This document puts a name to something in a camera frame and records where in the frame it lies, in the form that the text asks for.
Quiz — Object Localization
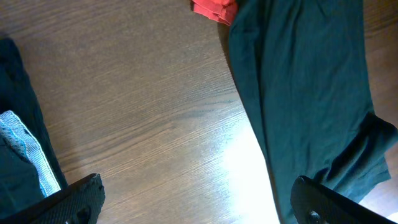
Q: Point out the black garment pile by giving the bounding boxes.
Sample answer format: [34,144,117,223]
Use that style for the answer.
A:
[228,0,397,223]

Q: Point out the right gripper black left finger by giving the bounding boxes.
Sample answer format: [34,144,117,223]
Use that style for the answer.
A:
[1,174,105,224]

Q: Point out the dark green shorts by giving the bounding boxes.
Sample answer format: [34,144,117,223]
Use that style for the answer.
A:
[1,38,68,218]

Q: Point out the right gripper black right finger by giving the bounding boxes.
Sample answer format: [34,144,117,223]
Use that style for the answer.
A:
[290,175,394,224]

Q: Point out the red garment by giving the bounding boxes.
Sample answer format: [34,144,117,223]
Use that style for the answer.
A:
[192,0,238,26]

